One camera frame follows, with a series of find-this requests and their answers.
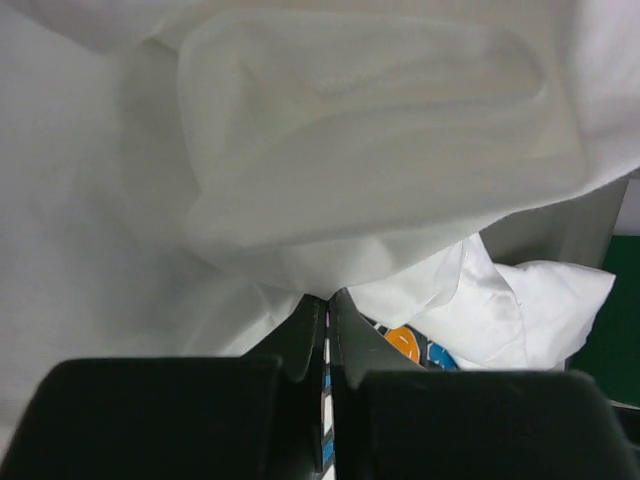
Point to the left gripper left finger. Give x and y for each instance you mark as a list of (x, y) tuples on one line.
[(256, 416)]

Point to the white flower print t-shirt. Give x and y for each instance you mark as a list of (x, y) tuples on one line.
[(176, 176)]

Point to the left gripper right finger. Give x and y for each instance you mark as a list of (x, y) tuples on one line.
[(396, 420)]

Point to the green lever arch binder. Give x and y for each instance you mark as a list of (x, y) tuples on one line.
[(611, 353)]

